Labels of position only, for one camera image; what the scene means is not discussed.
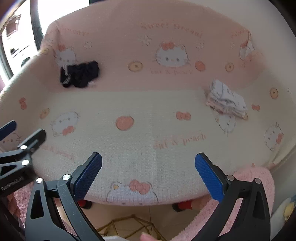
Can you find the gold wire rack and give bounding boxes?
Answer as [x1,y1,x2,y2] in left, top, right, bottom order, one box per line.
[96,214,167,241]

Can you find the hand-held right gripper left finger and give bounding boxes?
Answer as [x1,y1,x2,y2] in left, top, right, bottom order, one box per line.
[25,152,103,241]

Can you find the small red object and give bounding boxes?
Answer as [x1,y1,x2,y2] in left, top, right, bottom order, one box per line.
[77,200,93,209]
[172,201,193,212]

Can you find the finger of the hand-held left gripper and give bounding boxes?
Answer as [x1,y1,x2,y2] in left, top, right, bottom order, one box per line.
[0,120,17,141]
[0,128,47,172]

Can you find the pink cat print blanket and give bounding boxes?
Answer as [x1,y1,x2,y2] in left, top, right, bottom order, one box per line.
[0,5,296,207]

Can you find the person's right hand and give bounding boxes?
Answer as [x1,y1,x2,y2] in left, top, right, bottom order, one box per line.
[140,233,162,241]

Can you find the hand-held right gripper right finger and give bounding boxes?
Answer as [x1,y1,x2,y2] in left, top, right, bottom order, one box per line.
[195,152,271,241]

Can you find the window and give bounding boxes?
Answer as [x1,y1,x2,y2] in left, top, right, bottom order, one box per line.
[0,0,50,79]

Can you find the white printed folded garment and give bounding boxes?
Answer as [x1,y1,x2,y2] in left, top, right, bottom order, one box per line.
[207,79,248,116]

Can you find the navy striped pants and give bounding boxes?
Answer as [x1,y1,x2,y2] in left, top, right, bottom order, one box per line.
[60,61,100,88]

